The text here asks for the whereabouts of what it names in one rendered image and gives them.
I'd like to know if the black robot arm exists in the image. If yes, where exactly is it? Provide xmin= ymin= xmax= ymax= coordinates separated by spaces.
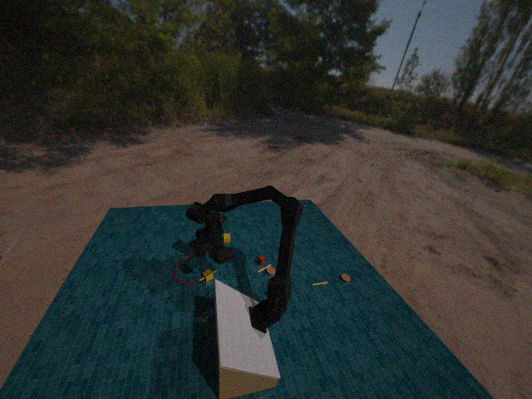
xmin=186 ymin=185 xmax=303 ymax=333

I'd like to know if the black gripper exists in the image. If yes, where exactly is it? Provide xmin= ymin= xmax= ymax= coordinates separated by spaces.
xmin=196 ymin=227 xmax=234 ymax=264

